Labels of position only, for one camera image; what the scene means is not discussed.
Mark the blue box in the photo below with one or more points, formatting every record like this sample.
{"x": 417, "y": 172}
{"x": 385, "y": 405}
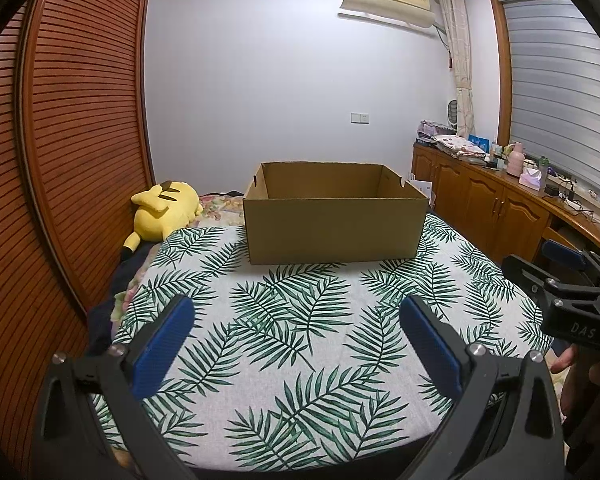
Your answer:
{"x": 479, "y": 142}

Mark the small white fan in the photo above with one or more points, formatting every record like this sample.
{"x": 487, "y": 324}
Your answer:
{"x": 453, "y": 115}

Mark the white wall switch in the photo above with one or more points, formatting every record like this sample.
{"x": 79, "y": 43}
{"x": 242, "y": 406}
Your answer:
{"x": 361, "y": 118}

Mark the cream patterned curtain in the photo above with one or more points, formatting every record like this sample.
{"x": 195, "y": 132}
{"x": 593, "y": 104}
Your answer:
{"x": 460, "y": 60}

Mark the wooden louvered wardrobe door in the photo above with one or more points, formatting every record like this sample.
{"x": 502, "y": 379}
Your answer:
{"x": 9, "y": 260}
{"x": 89, "y": 125}

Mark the pink thermos jug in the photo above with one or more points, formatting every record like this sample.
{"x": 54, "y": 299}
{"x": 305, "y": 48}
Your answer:
{"x": 515, "y": 160}

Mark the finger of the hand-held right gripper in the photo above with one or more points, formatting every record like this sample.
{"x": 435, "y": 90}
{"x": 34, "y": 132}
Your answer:
{"x": 545, "y": 280}
{"x": 565, "y": 254}

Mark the window with grey blind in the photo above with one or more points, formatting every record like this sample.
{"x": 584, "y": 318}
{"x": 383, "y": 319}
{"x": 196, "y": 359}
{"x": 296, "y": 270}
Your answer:
{"x": 560, "y": 75}

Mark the folded floral cloth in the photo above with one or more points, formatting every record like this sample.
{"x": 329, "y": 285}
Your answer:
{"x": 460, "y": 147}

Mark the yellow plush toy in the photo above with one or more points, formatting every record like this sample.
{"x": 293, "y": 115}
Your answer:
{"x": 162, "y": 207}

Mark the long wooden cabinet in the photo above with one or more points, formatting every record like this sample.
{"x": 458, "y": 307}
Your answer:
{"x": 480, "y": 200}

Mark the green bottle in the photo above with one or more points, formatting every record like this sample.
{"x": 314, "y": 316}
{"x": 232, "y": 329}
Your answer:
{"x": 543, "y": 164}

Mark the green leaf print bed sheet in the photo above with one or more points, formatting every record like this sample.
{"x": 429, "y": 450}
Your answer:
{"x": 305, "y": 320}

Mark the dark blue cloth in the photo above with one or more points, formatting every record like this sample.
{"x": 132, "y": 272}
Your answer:
{"x": 114, "y": 285}

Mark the person's right hand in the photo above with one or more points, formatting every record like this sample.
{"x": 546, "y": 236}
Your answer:
{"x": 564, "y": 361}

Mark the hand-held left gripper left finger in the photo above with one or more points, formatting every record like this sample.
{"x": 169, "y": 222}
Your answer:
{"x": 162, "y": 347}

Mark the person's right forearm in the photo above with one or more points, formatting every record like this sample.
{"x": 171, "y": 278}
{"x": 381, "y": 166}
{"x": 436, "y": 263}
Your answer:
{"x": 595, "y": 425}

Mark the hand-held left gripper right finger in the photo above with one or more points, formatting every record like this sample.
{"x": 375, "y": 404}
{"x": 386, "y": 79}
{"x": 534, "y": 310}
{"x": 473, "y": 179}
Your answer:
{"x": 432, "y": 347}

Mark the cardboard box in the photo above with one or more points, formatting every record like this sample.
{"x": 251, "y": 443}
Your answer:
{"x": 330, "y": 230}

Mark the white carton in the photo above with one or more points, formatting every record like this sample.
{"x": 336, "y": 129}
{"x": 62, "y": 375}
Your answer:
{"x": 422, "y": 191}

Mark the purple cloth bundle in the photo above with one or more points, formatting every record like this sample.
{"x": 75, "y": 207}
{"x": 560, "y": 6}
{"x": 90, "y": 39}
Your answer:
{"x": 435, "y": 130}

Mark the pink tissue box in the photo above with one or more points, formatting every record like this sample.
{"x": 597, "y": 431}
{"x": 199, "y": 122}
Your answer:
{"x": 530, "y": 179}

